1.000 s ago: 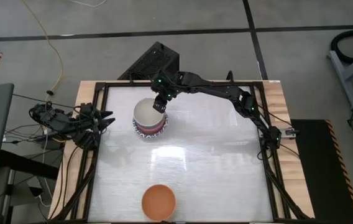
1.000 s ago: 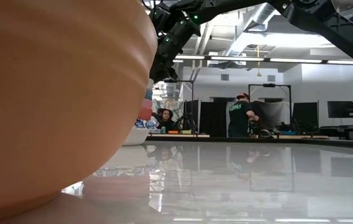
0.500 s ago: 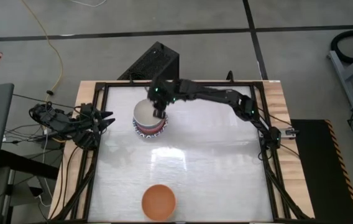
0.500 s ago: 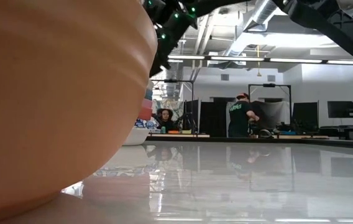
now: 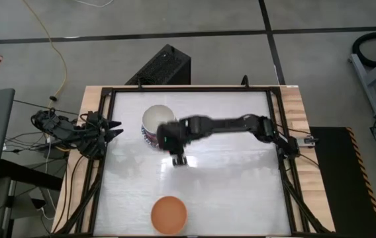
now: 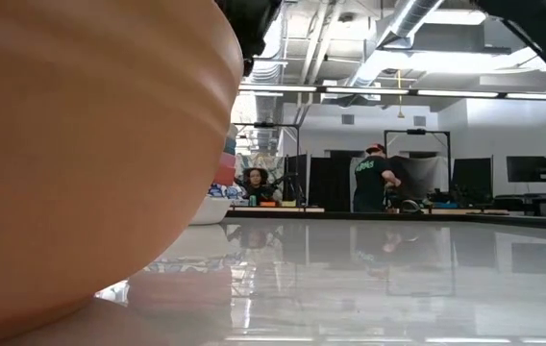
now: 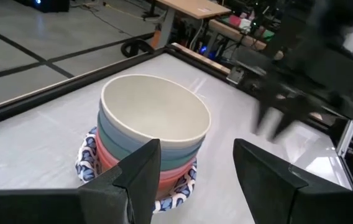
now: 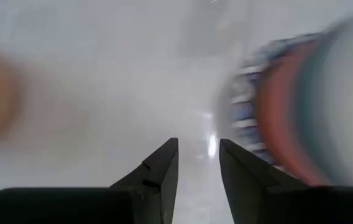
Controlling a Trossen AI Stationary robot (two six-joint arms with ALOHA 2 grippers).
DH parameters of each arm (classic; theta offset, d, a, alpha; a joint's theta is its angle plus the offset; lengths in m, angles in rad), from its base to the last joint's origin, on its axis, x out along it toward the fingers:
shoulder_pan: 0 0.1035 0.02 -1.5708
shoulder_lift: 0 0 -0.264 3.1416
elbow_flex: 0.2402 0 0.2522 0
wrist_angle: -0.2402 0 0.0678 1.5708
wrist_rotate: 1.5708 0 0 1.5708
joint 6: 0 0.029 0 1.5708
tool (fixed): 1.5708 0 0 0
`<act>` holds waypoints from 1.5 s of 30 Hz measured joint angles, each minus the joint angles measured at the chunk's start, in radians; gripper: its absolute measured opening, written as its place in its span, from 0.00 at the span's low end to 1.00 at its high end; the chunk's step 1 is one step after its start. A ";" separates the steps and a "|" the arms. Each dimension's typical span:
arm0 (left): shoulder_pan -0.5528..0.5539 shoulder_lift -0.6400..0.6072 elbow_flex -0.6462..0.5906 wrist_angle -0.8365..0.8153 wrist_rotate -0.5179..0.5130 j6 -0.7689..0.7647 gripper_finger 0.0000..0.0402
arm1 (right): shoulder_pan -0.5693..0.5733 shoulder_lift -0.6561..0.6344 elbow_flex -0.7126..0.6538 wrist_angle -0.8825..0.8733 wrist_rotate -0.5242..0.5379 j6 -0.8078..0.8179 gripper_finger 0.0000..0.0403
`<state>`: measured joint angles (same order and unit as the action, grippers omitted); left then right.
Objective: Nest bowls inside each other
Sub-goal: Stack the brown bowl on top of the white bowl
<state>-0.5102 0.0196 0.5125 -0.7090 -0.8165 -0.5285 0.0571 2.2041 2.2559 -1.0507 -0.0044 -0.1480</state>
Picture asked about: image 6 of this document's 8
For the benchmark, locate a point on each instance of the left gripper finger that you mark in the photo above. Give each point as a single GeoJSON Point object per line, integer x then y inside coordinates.
{"type": "Point", "coordinates": [252, 55]}

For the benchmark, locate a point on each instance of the cream white bowl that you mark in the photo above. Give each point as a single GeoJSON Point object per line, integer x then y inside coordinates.
{"type": "Point", "coordinates": [233, 131]}

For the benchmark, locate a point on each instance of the blue bowl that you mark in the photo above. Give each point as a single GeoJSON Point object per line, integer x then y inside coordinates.
{"type": "Point", "coordinates": [231, 142]}

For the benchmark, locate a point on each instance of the green bowl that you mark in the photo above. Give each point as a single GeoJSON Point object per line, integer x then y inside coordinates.
{"type": "Point", "coordinates": [230, 150]}

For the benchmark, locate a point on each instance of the pink bowl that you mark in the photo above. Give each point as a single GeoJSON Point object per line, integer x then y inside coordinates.
{"type": "Point", "coordinates": [228, 160]}

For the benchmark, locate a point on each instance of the red bowl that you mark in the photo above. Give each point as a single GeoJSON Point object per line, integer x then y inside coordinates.
{"type": "Point", "coordinates": [225, 176]}

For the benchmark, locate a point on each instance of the blue patterned white plate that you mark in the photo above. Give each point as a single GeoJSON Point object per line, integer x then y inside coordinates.
{"type": "Point", "coordinates": [213, 210]}
{"type": "Point", "coordinates": [227, 191]}
{"type": "Point", "coordinates": [227, 187]}

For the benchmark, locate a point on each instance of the orange bowl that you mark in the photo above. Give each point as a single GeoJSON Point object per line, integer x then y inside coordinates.
{"type": "Point", "coordinates": [85, 168]}

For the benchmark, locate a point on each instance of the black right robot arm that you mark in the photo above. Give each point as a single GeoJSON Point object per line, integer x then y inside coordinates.
{"type": "Point", "coordinates": [542, 29]}

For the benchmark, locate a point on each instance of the ceiling strip light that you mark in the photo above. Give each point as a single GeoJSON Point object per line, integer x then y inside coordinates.
{"type": "Point", "coordinates": [366, 90]}
{"type": "Point", "coordinates": [278, 88]}
{"type": "Point", "coordinates": [458, 93]}
{"type": "Point", "coordinates": [542, 96]}

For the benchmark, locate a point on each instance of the seated person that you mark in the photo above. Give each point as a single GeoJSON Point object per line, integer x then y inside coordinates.
{"type": "Point", "coordinates": [256, 181]}

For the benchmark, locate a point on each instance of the green can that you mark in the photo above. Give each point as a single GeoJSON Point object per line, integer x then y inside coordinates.
{"type": "Point", "coordinates": [252, 200]}

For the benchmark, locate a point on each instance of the black partition panel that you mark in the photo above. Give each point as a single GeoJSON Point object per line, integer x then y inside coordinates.
{"type": "Point", "coordinates": [328, 185]}

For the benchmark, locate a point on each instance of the standing person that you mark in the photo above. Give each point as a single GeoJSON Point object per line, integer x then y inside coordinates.
{"type": "Point", "coordinates": [369, 182]}

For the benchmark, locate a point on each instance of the grey cloth backdrop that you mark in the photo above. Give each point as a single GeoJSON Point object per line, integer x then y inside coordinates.
{"type": "Point", "coordinates": [422, 175]}

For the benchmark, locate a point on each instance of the black screen panel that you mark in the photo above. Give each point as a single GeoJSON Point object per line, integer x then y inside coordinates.
{"type": "Point", "coordinates": [471, 180]}

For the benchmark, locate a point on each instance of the black computer monitor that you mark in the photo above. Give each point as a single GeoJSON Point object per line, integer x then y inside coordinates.
{"type": "Point", "coordinates": [528, 168]}

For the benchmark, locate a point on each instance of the black rig frame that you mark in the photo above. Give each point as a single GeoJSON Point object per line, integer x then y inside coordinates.
{"type": "Point", "coordinates": [417, 131]}
{"type": "Point", "coordinates": [265, 125]}

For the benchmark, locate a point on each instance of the silver ventilation duct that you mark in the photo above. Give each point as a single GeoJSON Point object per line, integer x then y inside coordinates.
{"type": "Point", "coordinates": [412, 14]}

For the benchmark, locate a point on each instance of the black aluminium table frame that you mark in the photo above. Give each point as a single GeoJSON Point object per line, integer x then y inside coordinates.
{"type": "Point", "coordinates": [518, 220]}

